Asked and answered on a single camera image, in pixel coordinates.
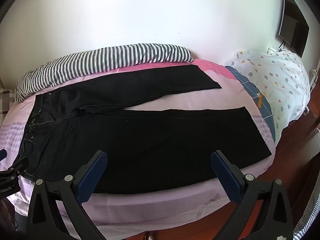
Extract brown wooden door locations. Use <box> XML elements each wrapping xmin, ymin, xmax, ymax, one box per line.
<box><xmin>306</xmin><ymin>97</ymin><xmax>320</xmax><ymax>160</ymax></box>

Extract black pants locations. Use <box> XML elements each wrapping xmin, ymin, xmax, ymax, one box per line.
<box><xmin>18</xmin><ymin>64</ymin><xmax>272</xmax><ymax>195</ymax></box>

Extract white quilt with coloured shapes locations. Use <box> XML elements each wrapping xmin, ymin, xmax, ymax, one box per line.
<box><xmin>226</xmin><ymin>49</ymin><xmax>311</xmax><ymax>128</ymax></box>

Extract blue checked sheet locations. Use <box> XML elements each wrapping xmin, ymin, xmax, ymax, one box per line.
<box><xmin>225</xmin><ymin>66</ymin><xmax>278</xmax><ymax>144</ymax></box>

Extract black wall television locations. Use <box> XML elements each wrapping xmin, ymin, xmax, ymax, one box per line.
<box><xmin>278</xmin><ymin>0</ymin><xmax>310</xmax><ymax>58</ymax></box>

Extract brown checked cloth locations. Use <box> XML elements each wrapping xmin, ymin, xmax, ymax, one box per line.
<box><xmin>0</xmin><ymin>87</ymin><xmax>16</xmax><ymax>121</ymax></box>

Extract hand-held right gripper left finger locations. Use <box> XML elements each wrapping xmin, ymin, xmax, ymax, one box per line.
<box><xmin>26</xmin><ymin>150</ymin><xmax>108</xmax><ymax>240</ymax></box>

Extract grey white striped bolster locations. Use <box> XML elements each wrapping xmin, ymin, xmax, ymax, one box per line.
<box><xmin>14</xmin><ymin>43</ymin><xmax>193</xmax><ymax>102</ymax></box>

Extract person's striped shirt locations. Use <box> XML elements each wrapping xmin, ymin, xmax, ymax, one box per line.
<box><xmin>293</xmin><ymin>192</ymin><xmax>320</xmax><ymax>239</ymax></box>

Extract pink bed sheet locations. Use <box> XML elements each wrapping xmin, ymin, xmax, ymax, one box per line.
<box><xmin>0</xmin><ymin>59</ymin><xmax>277</xmax><ymax>226</ymax></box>

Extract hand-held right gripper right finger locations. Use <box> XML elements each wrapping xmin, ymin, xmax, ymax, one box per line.
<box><xmin>211</xmin><ymin>150</ymin><xmax>294</xmax><ymax>240</ymax></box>

